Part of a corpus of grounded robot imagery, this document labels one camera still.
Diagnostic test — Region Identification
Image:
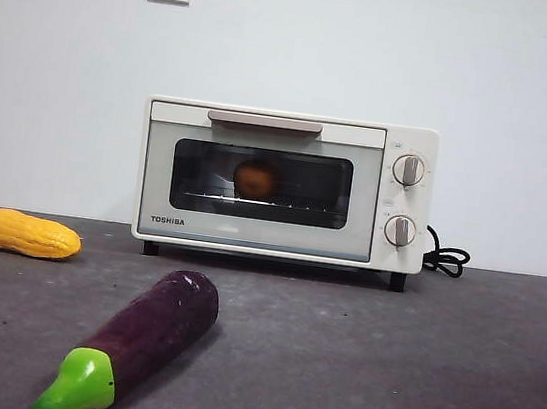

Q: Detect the brown potato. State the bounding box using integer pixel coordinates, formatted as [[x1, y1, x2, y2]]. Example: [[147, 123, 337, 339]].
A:
[[230, 156, 281, 202]]

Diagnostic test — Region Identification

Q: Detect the glass oven door beige handle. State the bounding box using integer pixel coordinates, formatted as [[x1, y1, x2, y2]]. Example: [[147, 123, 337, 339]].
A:
[[134, 99, 389, 265]]

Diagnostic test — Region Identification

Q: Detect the beige oven knob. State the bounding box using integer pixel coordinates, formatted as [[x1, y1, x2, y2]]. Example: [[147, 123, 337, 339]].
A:
[[381, 212, 419, 250], [389, 152, 428, 190]]

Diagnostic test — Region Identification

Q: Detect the white toaster oven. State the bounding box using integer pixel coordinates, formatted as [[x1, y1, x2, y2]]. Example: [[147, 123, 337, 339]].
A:
[[127, 92, 441, 293]]

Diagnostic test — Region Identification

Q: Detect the purple eggplant green stem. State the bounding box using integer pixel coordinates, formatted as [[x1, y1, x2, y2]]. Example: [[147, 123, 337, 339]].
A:
[[30, 251, 225, 409]]

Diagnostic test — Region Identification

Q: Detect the yellow corn cob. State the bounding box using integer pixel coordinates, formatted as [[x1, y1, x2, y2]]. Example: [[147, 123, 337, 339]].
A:
[[0, 207, 86, 265]]

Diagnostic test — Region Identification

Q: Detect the metal wire oven rack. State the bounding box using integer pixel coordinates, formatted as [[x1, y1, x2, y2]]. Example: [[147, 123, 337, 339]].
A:
[[182, 188, 348, 220]]

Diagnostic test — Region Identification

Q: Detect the black oven power cable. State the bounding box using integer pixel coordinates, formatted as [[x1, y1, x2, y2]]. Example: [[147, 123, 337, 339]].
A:
[[419, 223, 477, 281]]

